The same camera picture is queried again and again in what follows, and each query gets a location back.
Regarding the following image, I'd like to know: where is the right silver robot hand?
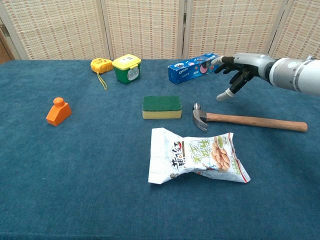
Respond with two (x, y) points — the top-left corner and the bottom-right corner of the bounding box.
(212, 52), (276, 102)

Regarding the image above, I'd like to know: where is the wooden handle claw hammer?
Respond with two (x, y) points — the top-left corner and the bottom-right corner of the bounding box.
(192, 102), (309, 133)

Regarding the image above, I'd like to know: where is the green and yellow sponge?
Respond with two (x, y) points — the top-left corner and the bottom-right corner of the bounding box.
(142, 95), (183, 120)

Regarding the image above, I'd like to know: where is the woven folding screen panel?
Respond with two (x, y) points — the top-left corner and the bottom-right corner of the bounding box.
(267, 0), (320, 61)
(101, 0), (188, 60)
(183, 0), (291, 60)
(0, 0), (113, 61)

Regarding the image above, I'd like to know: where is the blue Oreo cookie box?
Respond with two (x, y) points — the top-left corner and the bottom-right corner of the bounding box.
(167, 51), (221, 85)

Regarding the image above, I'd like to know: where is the white peanut snack bag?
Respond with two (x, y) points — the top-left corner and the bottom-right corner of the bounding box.
(147, 127), (251, 186)

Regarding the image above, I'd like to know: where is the green bin with yellow lid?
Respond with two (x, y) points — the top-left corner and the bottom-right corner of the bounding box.
(111, 54), (142, 85)

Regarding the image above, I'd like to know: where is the orange toy block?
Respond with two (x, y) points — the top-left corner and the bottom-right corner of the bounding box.
(45, 97), (73, 127)

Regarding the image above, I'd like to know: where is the blue felt table cover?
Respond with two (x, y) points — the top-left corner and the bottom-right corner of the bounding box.
(0, 58), (320, 240)

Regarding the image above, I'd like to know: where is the yellow tape measure with strap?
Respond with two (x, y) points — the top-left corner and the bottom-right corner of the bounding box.
(90, 57), (114, 91)

